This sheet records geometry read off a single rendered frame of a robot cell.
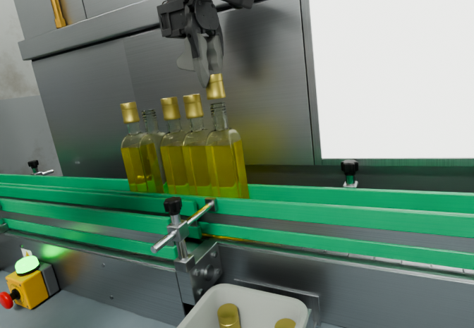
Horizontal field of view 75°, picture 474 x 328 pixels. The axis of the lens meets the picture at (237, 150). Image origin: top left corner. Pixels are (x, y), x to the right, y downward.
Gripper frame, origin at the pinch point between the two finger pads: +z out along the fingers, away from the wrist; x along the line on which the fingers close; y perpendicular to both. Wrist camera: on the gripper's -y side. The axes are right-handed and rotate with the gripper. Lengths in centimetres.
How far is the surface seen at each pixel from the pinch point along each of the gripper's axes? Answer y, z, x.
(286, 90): -9.5, 4.3, -12.1
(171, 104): 10.2, 3.6, 0.7
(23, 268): 43, 34, 21
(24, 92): 337, -16, -149
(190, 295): 1.6, 34.9, 15.4
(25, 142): 337, 37, -135
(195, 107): 4.5, 4.7, 0.9
